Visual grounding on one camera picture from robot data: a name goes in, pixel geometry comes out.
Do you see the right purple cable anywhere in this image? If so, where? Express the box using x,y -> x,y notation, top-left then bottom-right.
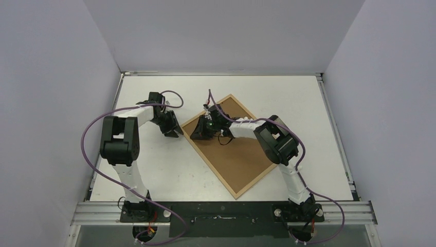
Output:
208,89 -> 346,246

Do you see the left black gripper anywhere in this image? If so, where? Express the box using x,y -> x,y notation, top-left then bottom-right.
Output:
150,111 -> 183,138

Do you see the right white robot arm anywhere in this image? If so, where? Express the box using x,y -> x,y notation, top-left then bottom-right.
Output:
190,104 -> 312,221

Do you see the aluminium rail front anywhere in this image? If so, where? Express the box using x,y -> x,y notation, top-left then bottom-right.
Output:
71,201 -> 121,226

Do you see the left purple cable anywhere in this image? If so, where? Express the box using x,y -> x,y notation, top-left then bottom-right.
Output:
80,90 -> 189,247

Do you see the wooden picture frame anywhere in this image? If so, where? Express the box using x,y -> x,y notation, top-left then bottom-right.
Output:
180,94 -> 278,200

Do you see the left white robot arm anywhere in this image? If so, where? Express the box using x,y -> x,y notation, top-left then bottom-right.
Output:
100,92 -> 182,222

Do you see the purple cable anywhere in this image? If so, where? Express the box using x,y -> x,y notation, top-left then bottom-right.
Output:
208,89 -> 346,246
80,90 -> 189,247

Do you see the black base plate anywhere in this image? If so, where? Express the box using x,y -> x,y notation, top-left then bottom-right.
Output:
119,201 -> 324,241

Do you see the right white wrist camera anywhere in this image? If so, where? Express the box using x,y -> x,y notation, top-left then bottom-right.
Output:
203,103 -> 209,114

